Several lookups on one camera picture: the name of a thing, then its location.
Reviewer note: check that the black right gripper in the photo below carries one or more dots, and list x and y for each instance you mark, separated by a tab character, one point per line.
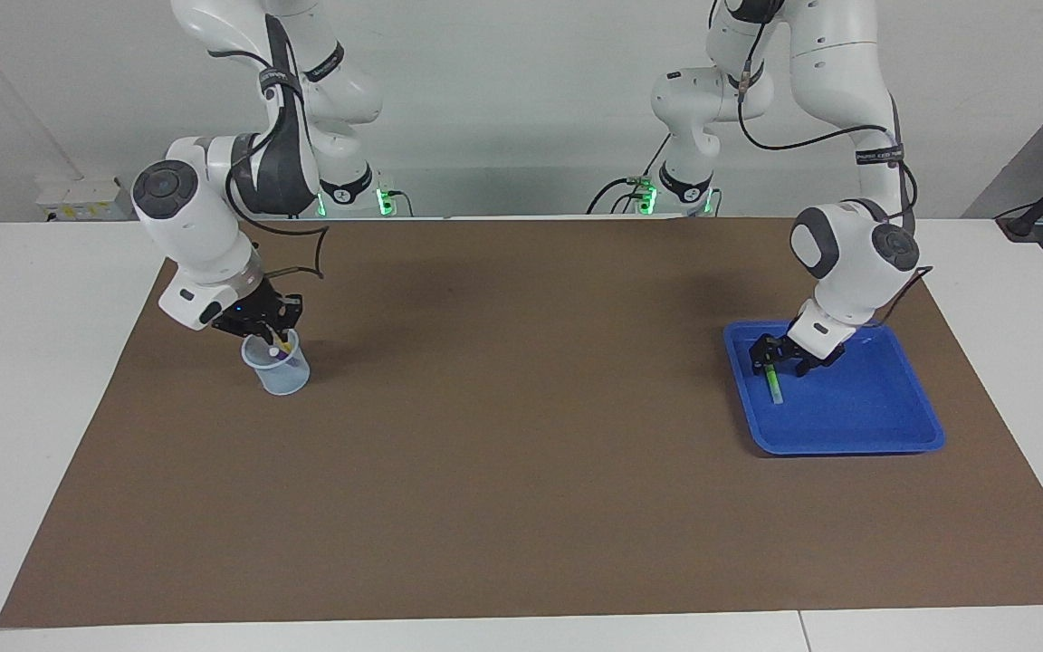
254	312

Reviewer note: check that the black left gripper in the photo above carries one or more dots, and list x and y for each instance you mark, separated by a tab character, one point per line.
789	346

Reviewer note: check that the green pen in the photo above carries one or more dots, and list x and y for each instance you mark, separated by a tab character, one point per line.
774	388

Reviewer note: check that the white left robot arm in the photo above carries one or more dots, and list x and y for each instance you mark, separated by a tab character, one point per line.
847	263

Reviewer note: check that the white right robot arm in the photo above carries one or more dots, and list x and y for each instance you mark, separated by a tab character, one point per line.
196	226

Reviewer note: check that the blue plastic tray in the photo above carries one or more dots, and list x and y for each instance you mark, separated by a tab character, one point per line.
847	407

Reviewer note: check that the translucent mesh pen cup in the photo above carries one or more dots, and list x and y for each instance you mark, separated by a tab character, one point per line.
282	378

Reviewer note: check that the brown table mat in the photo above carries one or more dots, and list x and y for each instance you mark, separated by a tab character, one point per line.
521	498

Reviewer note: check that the white wall socket box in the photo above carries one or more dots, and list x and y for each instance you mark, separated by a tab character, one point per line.
87	199

